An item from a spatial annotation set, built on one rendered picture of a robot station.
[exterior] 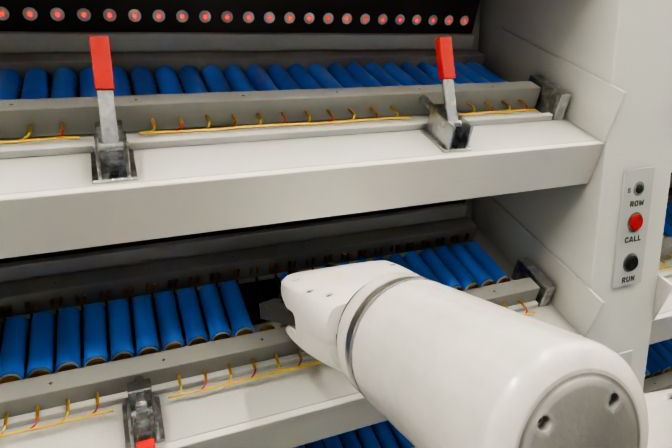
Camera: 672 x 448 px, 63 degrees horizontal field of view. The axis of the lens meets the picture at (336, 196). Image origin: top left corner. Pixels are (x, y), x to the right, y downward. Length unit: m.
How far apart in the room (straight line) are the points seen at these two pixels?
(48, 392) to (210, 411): 0.12
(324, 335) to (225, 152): 0.15
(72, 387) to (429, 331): 0.30
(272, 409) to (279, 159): 0.20
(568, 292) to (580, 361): 0.39
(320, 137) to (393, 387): 0.23
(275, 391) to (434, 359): 0.25
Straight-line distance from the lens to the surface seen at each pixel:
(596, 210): 0.58
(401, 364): 0.28
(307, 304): 0.38
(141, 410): 0.45
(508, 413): 0.22
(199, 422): 0.47
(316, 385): 0.50
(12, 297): 0.56
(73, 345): 0.51
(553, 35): 0.62
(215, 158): 0.41
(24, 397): 0.48
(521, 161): 0.51
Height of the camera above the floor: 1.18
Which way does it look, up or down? 14 degrees down
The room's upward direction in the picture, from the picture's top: 1 degrees counter-clockwise
